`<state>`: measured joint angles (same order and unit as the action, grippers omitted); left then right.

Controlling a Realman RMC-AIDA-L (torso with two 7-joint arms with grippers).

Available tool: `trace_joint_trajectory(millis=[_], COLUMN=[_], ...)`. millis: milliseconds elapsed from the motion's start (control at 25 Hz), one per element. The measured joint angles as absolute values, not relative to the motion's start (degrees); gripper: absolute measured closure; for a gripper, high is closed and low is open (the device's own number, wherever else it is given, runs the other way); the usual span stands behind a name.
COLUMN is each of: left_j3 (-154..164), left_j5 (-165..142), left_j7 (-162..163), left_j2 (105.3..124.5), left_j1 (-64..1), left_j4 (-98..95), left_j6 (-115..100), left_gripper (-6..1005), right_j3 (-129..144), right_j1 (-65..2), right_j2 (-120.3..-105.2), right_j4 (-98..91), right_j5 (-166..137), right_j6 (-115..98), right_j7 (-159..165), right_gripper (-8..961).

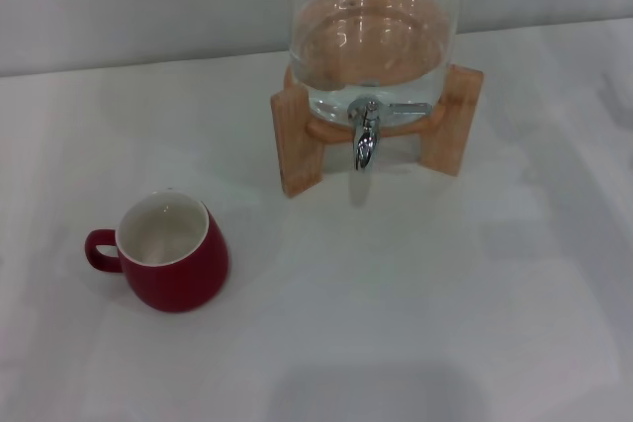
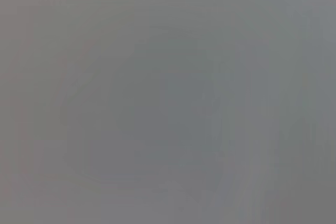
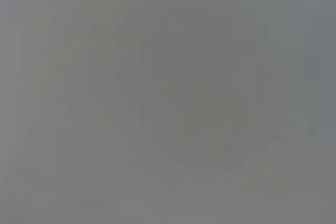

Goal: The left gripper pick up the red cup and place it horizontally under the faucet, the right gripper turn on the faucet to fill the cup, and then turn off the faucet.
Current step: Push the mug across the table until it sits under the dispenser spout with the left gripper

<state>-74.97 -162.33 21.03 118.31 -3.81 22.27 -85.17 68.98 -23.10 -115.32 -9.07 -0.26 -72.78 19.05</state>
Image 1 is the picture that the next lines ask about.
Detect red ceramic cup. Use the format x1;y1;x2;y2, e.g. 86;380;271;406
83;190;229;314

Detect chrome faucet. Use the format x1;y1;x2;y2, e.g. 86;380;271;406
346;95;434;172

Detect wooden dispenser stand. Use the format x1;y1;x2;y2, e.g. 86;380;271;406
269;61;486;196

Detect glass water dispenser jar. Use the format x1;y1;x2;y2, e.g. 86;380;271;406
285;0;469;126

